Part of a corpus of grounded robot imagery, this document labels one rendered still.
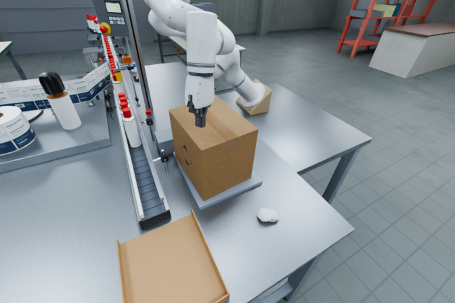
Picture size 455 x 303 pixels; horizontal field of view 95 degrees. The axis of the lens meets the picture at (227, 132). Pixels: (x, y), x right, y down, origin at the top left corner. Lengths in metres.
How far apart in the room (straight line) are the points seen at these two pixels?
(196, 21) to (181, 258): 0.71
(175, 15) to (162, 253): 0.75
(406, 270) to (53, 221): 2.08
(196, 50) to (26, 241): 0.85
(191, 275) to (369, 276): 1.40
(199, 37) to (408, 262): 2.01
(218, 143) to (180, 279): 0.43
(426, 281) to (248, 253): 1.54
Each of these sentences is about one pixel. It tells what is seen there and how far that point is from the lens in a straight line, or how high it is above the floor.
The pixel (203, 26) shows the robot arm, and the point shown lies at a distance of 0.61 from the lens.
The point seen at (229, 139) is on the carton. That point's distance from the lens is 0.72.
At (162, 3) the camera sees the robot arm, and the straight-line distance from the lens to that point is 0.77.
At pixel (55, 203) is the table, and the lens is 1.10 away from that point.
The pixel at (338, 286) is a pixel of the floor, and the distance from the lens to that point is 1.81.
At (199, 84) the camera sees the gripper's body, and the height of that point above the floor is 1.32.
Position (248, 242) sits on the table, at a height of 0.83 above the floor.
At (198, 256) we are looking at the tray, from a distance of 0.80.
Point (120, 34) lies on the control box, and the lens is 1.38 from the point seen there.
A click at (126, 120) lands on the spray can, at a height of 1.04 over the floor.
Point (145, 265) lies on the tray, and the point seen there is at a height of 0.83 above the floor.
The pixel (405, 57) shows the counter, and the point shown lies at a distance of 5.93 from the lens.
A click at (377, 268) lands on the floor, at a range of 2.00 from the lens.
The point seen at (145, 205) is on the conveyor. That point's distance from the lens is 0.87.
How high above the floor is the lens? 1.56
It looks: 36 degrees down
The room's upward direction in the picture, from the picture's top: 3 degrees clockwise
